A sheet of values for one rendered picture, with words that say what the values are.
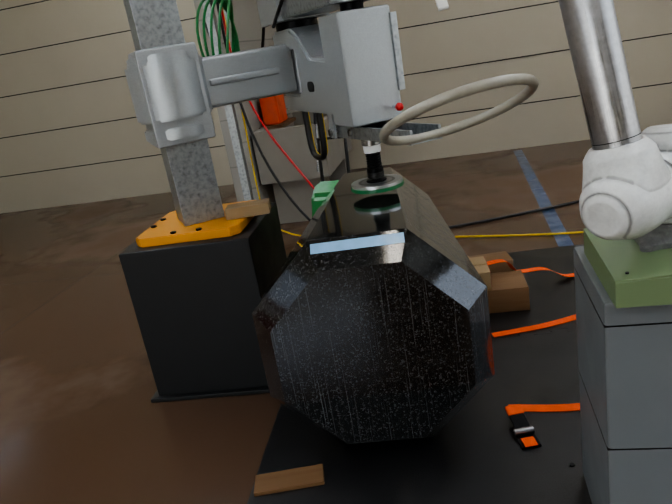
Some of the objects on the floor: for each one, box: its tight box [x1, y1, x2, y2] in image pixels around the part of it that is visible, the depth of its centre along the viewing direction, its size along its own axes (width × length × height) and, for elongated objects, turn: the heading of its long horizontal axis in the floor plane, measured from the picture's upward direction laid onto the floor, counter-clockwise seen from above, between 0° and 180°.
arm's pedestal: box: [569, 246, 672, 504], centre depth 169 cm, size 50×50×80 cm
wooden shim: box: [254, 464, 325, 497], centre depth 223 cm, size 25×10×2 cm, turn 119°
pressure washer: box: [311, 137, 350, 217], centre depth 423 cm, size 35×35×87 cm
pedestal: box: [119, 203, 287, 403], centre depth 309 cm, size 66×66×74 cm
